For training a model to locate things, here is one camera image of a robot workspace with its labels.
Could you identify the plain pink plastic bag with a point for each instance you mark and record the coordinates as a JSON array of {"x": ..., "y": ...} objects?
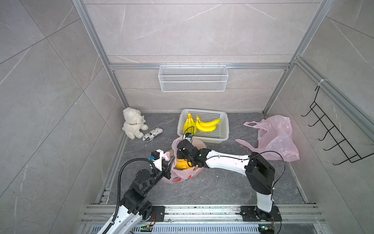
[{"x": 275, "y": 139}]

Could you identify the white teddy bear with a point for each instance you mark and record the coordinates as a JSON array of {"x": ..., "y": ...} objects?
[{"x": 134, "y": 123}]

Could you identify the white plastic basket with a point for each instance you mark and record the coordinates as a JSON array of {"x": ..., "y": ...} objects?
[{"x": 220, "y": 134}]

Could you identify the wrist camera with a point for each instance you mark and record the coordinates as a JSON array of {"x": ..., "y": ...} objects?
[
  {"x": 188, "y": 136},
  {"x": 156, "y": 158}
]

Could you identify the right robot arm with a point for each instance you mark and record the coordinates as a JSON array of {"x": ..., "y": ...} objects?
[{"x": 259, "y": 172}]

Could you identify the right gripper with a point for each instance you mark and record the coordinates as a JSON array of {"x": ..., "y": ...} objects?
[{"x": 179, "y": 154}]

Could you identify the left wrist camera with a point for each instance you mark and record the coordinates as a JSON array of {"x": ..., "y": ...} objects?
[{"x": 156, "y": 158}]

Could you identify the bright yellow banana bunch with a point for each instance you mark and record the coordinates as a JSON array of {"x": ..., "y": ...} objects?
[{"x": 206, "y": 126}]

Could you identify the black wire hook rack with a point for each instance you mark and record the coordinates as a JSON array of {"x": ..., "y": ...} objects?
[{"x": 350, "y": 154}]

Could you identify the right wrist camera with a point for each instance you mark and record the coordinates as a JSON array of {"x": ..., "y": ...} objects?
[{"x": 188, "y": 136}]

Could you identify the white wire wall basket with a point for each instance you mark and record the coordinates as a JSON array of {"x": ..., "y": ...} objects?
[{"x": 193, "y": 78}]

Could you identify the yellow-green banana bunch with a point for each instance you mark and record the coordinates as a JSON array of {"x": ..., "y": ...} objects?
[{"x": 189, "y": 126}]

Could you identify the orange-yellow banana bunch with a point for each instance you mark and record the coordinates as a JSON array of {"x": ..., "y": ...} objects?
[{"x": 182, "y": 165}]

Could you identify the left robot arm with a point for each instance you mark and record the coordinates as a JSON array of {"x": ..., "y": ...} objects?
[{"x": 134, "y": 206}]

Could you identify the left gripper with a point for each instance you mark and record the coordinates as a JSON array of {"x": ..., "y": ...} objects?
[{"x": 165, "y": 169}]

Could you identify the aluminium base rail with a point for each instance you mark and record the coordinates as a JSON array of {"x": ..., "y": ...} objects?
[{"x": 231, "y": 219}]

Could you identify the pink printed plastic bag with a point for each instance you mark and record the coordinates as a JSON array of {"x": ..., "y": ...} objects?
[{"x": 180, "y": 176}]

